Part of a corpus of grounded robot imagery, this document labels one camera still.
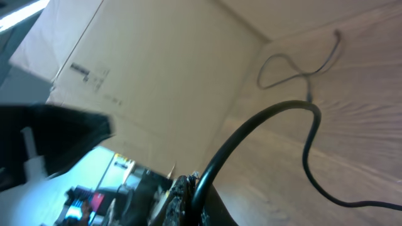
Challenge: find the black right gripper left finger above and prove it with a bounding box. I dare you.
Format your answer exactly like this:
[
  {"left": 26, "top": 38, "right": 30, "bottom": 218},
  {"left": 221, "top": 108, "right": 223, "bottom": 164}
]
[{"left": 163, "top": 176, "right": 190, "bottom": 226}]

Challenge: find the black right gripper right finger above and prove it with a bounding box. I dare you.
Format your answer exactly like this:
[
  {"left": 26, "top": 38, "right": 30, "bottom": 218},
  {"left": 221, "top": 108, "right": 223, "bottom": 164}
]
[{"left": 200, "top": 186, "right": 238, "bottom": 226}]

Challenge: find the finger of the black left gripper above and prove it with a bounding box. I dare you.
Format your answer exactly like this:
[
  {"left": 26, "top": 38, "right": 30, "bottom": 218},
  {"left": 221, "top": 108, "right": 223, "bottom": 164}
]
[{"left": 1, "top": 104, "right": 112, "bottom": 191}]

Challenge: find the thick black USB cable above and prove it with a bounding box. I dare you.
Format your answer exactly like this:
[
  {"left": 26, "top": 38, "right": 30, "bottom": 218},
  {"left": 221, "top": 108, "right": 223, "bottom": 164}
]
[{"left": 188, "top": 99, "right": 402, "bottom": 226}]

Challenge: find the thin black cable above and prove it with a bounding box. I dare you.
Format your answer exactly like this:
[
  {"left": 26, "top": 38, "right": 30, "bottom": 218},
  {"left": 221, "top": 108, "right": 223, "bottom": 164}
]
[{"left": 256, "top": 28, "right": 342, "bottom": 104}]

